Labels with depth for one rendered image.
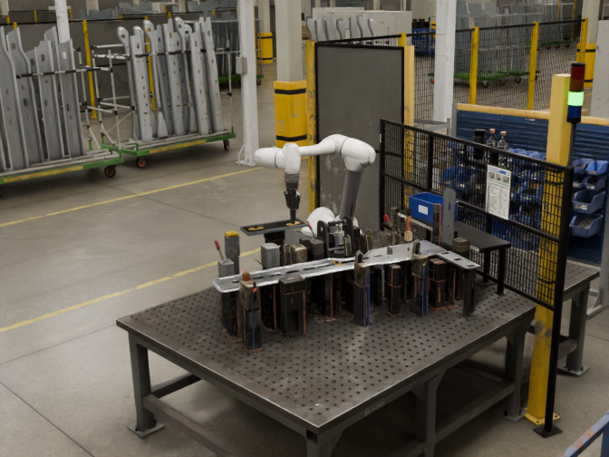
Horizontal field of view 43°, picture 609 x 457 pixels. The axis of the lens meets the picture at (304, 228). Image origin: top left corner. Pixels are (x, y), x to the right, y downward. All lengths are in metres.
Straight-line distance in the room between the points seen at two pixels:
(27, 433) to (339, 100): 4.05
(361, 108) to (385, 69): 0.46
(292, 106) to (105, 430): 8.15
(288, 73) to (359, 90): 5.18
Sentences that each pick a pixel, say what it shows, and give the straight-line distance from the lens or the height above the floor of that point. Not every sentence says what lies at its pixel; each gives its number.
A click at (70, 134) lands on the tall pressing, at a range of 11.18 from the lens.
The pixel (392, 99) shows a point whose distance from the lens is 6.76.
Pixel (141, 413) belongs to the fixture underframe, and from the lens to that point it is 4.65.
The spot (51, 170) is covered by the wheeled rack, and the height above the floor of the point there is 0.27.
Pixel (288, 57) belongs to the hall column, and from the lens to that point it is 12.09.
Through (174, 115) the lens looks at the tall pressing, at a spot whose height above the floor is 0.63.
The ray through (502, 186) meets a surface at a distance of 4.57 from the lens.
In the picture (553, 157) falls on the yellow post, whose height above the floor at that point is 1.57.
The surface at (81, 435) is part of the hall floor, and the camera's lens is 4.79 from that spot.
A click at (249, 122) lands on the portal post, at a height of 0.62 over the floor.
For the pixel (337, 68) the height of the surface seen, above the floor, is 1.76.
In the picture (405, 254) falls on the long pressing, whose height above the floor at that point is 1.00.
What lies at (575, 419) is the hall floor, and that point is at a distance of 4.91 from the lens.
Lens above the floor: 2.44
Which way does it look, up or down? 17 degrees down
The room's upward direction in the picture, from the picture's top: 1 degrees counter-clockwise
